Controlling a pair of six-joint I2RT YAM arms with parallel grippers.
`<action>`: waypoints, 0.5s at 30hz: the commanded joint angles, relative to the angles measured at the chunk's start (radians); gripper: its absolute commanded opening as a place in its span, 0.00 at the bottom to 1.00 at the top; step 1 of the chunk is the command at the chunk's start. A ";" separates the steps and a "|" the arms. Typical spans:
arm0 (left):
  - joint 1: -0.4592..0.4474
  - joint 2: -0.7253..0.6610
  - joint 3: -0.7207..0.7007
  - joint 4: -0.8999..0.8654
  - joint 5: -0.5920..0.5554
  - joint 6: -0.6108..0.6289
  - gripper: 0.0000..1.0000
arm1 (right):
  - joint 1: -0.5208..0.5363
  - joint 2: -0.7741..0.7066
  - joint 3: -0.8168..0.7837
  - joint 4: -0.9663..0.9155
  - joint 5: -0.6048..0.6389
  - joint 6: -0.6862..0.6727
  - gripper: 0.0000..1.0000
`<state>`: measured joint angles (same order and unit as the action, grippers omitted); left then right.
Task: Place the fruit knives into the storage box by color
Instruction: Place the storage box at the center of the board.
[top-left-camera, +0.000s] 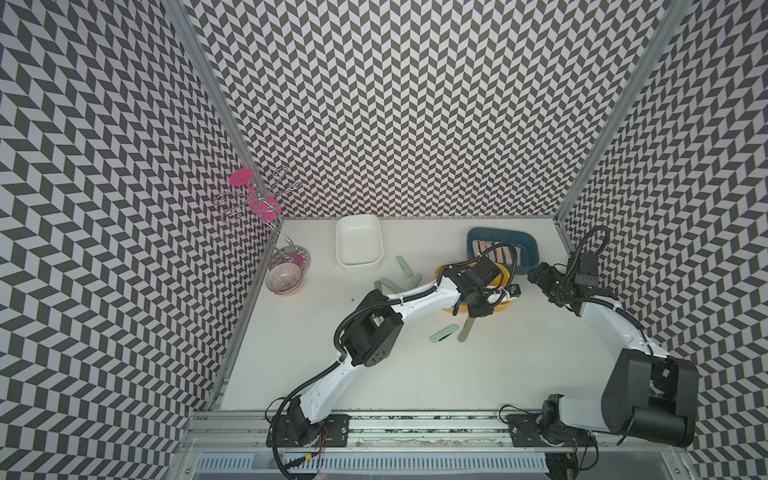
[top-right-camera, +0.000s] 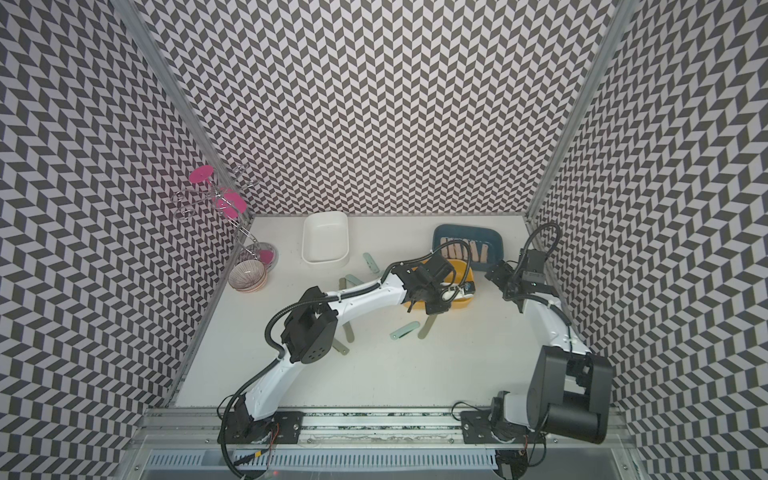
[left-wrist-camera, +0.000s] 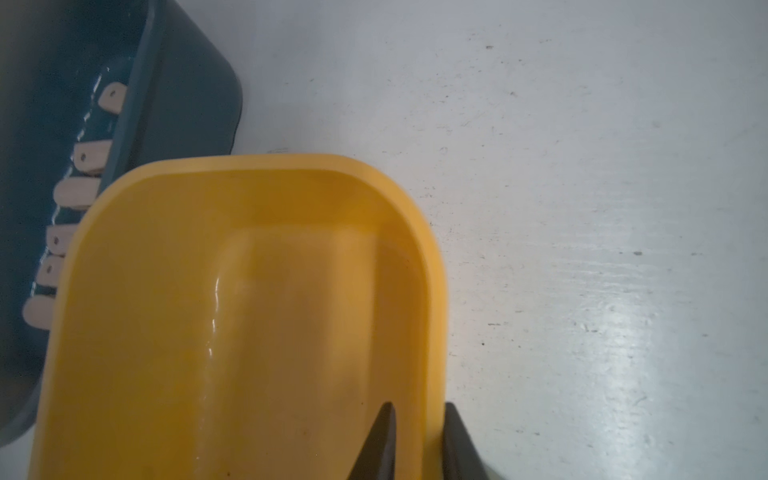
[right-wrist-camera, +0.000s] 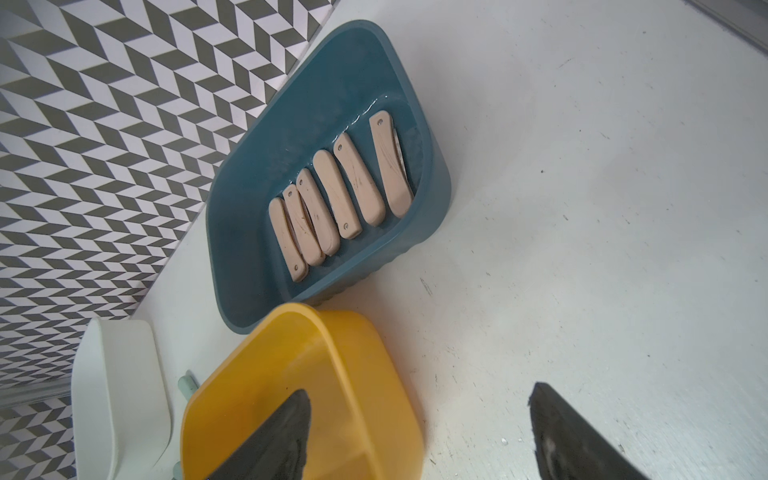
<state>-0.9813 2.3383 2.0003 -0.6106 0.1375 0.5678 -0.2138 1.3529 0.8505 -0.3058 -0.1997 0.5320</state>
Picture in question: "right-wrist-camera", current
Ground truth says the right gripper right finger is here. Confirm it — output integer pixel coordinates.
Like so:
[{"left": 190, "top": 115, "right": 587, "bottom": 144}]
[{"left": 528, "top": 382, "right": 646, "bottom": 480}]

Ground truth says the mint knife top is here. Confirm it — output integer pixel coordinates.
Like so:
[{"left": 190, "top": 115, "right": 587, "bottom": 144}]
[{"left": 177, "top": 371, "right": 199, "bottom": 401}]

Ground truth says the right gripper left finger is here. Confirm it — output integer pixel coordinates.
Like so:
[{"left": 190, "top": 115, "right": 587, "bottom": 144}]
[{"left": 208, "top": 389, "right": 312, "bottom": 480}]

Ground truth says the yellow storage box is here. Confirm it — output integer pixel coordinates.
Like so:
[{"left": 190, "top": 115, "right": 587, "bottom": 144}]
[{"left": 180, "top": 303, "right": 425, "bottom": 479}]

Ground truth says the white storage box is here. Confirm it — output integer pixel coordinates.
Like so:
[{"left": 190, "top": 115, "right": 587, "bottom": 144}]
[{"left": 71, "top": 319, "right": 172, "bottom": 479}]

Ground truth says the dark teal storage box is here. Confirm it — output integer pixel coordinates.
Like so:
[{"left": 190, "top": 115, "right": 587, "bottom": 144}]
[{"left": 206, "top": 20, "right": 452, "bottom": 335}]

